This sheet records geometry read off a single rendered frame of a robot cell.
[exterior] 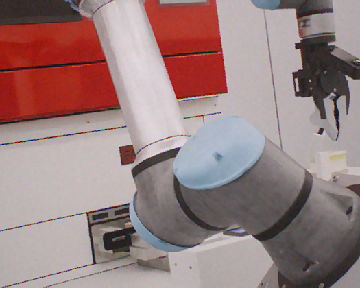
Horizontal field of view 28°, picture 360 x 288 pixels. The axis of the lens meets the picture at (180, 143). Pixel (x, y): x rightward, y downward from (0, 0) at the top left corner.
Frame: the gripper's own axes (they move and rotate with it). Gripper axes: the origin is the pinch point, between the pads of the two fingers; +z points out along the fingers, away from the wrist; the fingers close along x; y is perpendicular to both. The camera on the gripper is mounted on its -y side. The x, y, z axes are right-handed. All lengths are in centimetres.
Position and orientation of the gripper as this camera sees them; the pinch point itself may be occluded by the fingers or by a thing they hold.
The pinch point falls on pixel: (337, 134)
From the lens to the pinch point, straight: 150.5
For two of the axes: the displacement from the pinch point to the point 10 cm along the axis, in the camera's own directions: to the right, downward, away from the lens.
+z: 1.3, 9.9, 0.5
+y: -5.5, 0.3, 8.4
